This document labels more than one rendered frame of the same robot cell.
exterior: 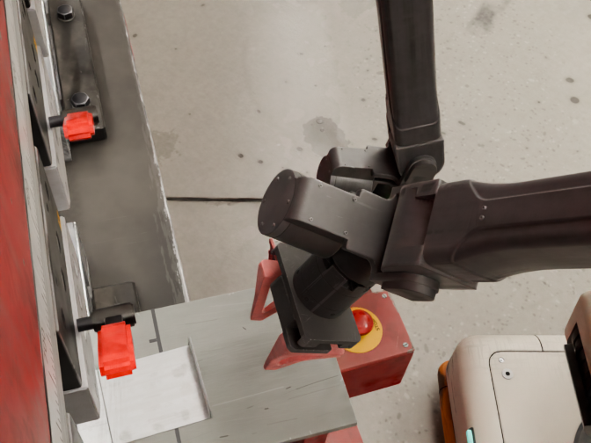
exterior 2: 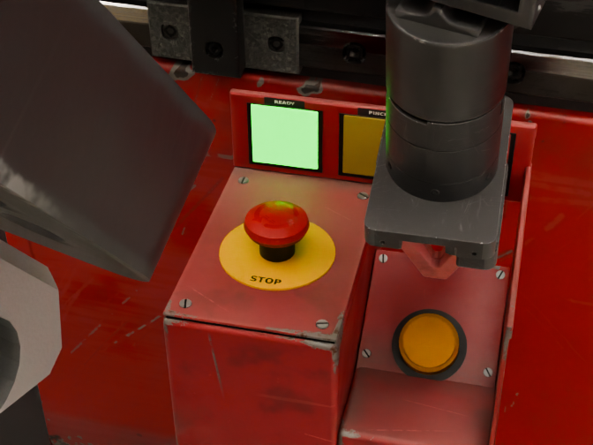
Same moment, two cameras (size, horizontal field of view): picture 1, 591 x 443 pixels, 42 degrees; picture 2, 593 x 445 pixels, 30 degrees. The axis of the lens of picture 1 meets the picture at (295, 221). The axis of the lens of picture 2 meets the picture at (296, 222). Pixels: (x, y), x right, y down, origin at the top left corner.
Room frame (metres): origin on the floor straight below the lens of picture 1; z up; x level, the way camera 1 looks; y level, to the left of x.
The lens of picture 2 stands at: (0.84, -0.53, 1.21)
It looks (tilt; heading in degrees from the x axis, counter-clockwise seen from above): 37 degrees down; 127
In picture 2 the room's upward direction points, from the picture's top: 1 degrees counter-clockwise
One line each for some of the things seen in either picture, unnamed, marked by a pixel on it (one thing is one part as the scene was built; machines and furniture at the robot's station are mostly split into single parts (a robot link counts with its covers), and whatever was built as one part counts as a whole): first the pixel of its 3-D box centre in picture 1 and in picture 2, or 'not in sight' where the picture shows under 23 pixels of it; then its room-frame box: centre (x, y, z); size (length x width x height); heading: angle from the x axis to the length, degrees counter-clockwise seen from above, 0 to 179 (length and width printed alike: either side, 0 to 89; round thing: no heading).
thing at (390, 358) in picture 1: (337, 313); (353, 290); (0.55, -0.08, 0.75); 0.20 x 0.16 x 0.18; 23
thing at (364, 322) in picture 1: (358, 326); (276, 237); (0.51, -0.10, 0.79); 0.04 x 0.04 x 0.04
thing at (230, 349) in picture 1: (213, 374); not in sight; (0.33, 0.07, 1.00); 0.26 x 0.18 x 0.01; 111
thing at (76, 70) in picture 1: (75, 65); not in sight; (0.86, 0.37, 0.89); 0.30 x 0.05 x 0.03; 21
